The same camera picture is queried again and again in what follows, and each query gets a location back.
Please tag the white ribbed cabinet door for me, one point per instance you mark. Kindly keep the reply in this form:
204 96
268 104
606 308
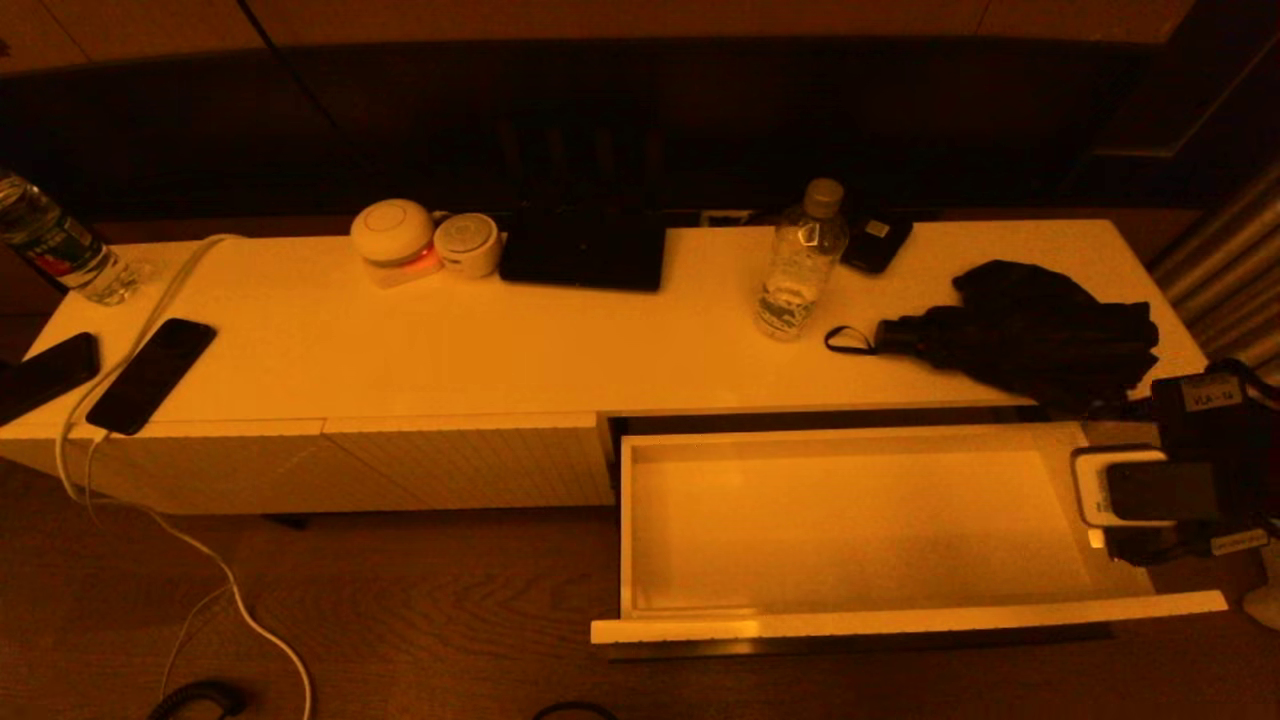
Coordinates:
200 470
480 460

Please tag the small white round speaker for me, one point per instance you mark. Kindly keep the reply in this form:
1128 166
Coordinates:
465 242

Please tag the clear grey-capped water bottle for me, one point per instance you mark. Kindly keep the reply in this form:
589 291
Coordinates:
800 270

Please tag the black umbrella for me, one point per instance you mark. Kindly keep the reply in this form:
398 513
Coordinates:
1040 330

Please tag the black smartphone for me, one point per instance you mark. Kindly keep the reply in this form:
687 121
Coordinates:
150 375
45 372

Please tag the black flat tablet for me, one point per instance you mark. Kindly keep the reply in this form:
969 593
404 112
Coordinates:
580 250

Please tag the red-labelled water bottle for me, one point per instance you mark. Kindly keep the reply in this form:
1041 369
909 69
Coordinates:
60 250

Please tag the small black labelled device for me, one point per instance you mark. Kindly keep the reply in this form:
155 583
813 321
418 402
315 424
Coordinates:
880 242

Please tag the white cabinet drawer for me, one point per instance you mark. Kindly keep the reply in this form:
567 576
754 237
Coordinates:
850 530

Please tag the white long low cabinet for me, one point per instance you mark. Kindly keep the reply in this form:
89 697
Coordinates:
500 350

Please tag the large white round device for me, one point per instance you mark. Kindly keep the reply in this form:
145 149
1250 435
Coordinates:
392 232

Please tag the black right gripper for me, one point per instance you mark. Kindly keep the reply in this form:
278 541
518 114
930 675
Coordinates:
1170 545

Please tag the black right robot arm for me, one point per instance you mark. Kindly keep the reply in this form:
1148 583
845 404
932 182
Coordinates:
1200 430

